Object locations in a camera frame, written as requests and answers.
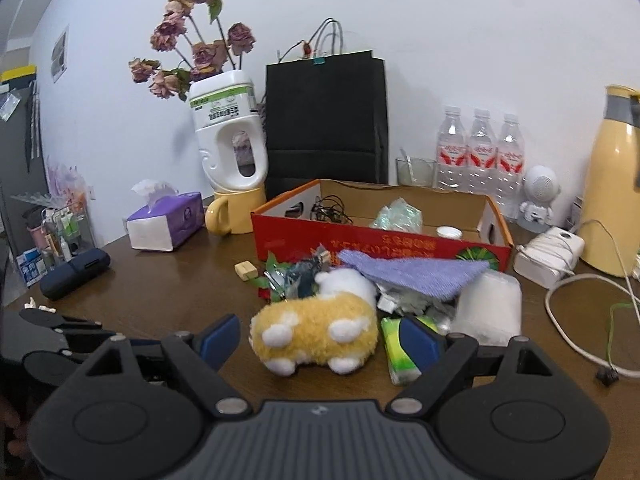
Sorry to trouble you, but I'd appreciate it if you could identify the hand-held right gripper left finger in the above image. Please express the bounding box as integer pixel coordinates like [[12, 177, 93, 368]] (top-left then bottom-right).
[[85, 314, 251, 418]]

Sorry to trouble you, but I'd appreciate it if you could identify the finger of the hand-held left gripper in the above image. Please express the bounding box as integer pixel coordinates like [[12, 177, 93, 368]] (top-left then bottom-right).
[[19, 308, 106, 333], [55, 330, 126, 361]]

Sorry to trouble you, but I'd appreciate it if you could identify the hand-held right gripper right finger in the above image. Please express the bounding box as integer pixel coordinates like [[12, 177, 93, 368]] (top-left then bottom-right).
[[387, 317, 553, 416]]

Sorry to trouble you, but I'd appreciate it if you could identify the green tissue pack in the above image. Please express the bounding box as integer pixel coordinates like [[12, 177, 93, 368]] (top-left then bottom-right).
[[381, 316, 440, 386]]

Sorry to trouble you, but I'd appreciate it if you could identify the purple woven cloth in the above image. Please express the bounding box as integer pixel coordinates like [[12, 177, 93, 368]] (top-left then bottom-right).
[[339, 249, 493, 301]]

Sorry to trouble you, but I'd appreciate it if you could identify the red artificial flower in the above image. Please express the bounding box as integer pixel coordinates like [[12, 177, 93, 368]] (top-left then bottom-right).
[[256, 252, 287, 304]]

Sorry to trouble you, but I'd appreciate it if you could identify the yellow and white plush toy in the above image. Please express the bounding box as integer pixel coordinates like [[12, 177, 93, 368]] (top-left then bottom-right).
[[249, 267, 379, 376]]

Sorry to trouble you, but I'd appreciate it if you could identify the red cardboard box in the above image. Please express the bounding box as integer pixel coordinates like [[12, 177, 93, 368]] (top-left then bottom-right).
[[251, 178, 514, 275]]

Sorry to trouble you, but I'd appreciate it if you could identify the white plastic container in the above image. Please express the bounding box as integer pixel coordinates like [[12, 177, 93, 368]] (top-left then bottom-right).
[[449, 271, 523, 347]]

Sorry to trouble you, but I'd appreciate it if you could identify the grey small container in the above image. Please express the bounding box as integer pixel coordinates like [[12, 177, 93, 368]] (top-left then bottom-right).
[[566, 195, 587, 232]]

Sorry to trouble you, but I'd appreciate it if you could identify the dark blue glasses case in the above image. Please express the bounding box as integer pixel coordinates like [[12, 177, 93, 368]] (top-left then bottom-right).
[[39, 248, 111, 302]]

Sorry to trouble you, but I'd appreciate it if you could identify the clear desk organizer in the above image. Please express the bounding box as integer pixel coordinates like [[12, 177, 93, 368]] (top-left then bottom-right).
[[14, 192, 97, 288]]

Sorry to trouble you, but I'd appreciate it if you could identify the iridescent plastic bag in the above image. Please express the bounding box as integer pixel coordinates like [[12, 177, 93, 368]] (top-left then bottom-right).
[[369, 198, 424, 234]]

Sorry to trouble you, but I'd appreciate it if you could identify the yellow mug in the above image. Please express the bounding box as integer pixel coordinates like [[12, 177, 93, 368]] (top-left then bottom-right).
[[204, 185, 269, 235]]

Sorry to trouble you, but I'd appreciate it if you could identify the purple tissue box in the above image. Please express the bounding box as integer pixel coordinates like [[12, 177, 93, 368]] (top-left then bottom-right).
[[125, 178, 205, 253]]

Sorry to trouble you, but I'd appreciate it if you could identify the white power bank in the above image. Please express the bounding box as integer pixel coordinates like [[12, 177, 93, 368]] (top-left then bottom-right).
[[513, 226, 586, 290]]

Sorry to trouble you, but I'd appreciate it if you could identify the clear glass cup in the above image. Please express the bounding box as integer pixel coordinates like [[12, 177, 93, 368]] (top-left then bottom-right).
[[395, 157, 437, 188]]

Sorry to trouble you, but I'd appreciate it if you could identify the red label water bottle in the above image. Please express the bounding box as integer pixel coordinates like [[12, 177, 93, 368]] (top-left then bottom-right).
[[466, 108, 498, 194], [495, 113, 527, 220], [436, 105, 469, 192]]

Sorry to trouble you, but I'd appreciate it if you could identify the white astronaut speaker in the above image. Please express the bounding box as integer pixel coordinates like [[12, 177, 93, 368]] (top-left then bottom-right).
[[517, 164, 560, 234]]

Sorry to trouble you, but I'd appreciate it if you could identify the grey cabinet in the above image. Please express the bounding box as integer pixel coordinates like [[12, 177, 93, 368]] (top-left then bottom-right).
[[0, 45, 43, 306]]

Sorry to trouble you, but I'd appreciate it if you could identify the white plastic jug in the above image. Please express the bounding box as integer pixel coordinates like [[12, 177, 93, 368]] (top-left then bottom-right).
[[188, 70, 270, 192]]

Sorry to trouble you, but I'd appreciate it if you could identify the black paper bag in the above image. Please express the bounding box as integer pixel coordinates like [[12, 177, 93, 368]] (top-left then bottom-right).
[[263, 17, 390, 202]]

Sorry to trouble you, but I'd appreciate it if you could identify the yellow thermos jug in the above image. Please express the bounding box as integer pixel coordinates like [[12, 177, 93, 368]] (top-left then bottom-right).
[[577, 85, 640, 277]]

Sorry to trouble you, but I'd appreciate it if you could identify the dried rose bouquet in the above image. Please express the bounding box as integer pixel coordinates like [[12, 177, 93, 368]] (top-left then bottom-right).
[[128, 0, 257, 102]]

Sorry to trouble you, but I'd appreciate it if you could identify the white cable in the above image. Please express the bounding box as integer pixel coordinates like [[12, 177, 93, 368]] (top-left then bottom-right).
[[515, 219, 640, 380]]

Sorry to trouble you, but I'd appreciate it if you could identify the tangled black cable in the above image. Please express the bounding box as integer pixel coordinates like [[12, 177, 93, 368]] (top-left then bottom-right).
[[312, 195, 354, 224]]

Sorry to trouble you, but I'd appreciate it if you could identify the green cable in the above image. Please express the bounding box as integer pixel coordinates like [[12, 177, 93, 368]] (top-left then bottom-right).
[[604, 301, 640, 377]]

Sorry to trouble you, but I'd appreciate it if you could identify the wall picture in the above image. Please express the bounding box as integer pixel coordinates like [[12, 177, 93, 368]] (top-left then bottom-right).
[[51, 25, 70, 84]]

